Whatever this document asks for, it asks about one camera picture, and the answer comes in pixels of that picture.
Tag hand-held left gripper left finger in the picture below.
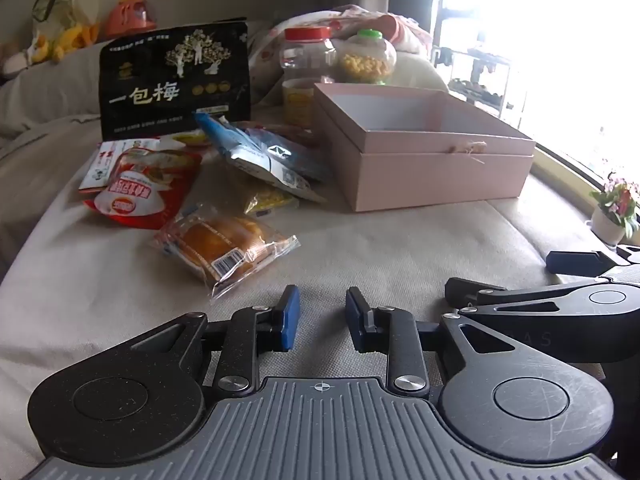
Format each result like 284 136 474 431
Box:
127 285 301 397

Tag pink cardboard box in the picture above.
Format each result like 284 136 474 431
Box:
312 82 537 213

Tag white and orange plush toy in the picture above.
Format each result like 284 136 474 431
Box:
0 30 56 78

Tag floral blanket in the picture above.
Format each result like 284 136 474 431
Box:
248 4 435 106

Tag clear bread packet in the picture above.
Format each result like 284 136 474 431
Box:
151 203 302 303

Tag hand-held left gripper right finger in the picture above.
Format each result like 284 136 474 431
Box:
346 286 518 397

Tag red chip bag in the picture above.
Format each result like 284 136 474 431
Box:
82 147 203 231

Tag small yellow orange packet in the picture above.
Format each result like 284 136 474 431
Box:
167 129 213 150

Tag yellow labelled jar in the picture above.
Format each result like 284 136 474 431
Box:
281 79 317 127

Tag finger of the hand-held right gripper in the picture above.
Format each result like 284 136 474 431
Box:
546 245 640 277
444 277 593 317

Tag clear jar with green lid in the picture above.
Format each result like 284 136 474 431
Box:
334 29 397 86

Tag blue and white snack packet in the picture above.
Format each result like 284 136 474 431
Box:
194 112 328 204

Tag clear jar with red lid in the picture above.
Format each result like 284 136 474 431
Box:
278 26 337 86

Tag black snack bag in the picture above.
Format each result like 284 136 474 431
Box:
98 18 252 142

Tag yellow snack packet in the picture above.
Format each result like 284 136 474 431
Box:
243 185 300 217

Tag potted flowers in white pot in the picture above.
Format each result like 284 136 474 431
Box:
589 170 640 247

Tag white and red snack packet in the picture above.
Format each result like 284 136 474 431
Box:
77 139 151 193

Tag orange toy helmet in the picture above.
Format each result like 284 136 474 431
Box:
104 0 158 39

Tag yellow plush toy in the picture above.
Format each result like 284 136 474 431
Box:
52 24 101 63

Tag pale tote bag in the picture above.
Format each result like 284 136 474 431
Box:
32 0 101 26

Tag black window rack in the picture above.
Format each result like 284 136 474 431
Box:
432 45 528 121

